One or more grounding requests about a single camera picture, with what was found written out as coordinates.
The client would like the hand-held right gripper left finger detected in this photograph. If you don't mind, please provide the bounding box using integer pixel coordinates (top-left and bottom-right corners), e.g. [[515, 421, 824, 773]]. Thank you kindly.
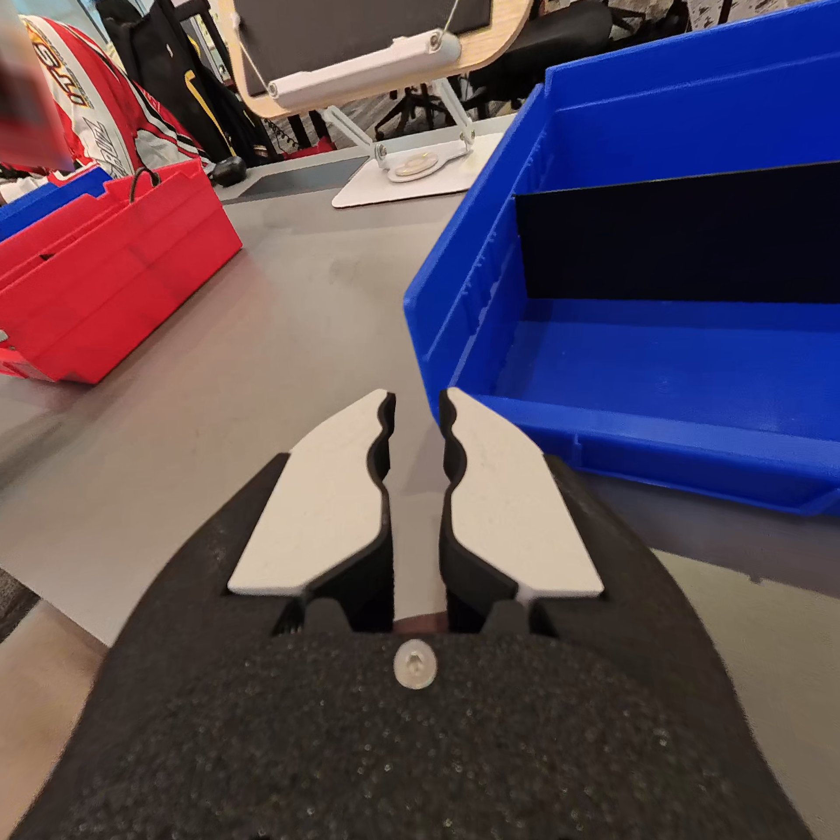
[[227, 388, 396, 636]]

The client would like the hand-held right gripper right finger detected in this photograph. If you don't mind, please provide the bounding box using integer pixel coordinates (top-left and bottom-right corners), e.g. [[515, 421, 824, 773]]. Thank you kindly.
[[438, 387, 605, 636]]

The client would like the blue plastic bin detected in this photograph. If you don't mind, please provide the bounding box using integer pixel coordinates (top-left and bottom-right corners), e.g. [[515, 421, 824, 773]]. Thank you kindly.
[[402, 0, 840, 519]]

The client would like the red plastic bin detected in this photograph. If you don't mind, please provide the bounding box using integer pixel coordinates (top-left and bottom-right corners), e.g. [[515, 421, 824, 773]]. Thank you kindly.
[[0, 157, 244, 385]]

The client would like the black divider of blue bin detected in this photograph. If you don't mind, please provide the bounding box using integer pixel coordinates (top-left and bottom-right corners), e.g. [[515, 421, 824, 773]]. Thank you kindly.
[[515, 161, 840, 303]]

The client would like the black yellow-striped jacket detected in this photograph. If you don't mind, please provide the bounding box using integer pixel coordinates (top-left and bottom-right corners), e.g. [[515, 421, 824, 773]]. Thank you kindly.
[[98, 0, 277, 172]]

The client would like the black board on white stand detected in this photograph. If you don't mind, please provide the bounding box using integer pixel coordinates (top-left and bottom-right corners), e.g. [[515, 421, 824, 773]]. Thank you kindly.
[[226, 0, 536, 120]]

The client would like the blue crate with handle slot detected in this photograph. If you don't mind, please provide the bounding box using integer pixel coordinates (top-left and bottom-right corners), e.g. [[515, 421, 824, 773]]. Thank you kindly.
[[0, 164, 112, 240]]

